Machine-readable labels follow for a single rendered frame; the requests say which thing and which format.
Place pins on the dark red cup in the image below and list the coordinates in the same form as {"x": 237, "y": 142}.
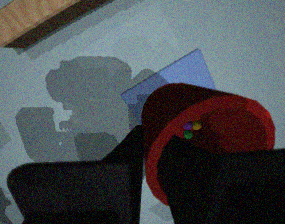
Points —
{"x": 229, "y": 124}

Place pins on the purple marble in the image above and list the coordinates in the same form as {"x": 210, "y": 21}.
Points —
{"x": 188, "y": 126}

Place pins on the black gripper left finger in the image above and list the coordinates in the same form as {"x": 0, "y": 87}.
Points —
{"x": 114, "y": 182}

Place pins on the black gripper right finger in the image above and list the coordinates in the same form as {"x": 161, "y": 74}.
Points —
{"x": 196, "y": 180}

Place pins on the green marble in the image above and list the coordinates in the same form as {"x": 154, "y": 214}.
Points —
{"x": 188, "y": 134}

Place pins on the tan flat bar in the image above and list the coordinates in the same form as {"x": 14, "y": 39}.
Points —
{"x": 23, "y": 22}

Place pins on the yellow marble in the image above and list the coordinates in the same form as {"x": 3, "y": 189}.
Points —
{"x": 196, "y": 125}

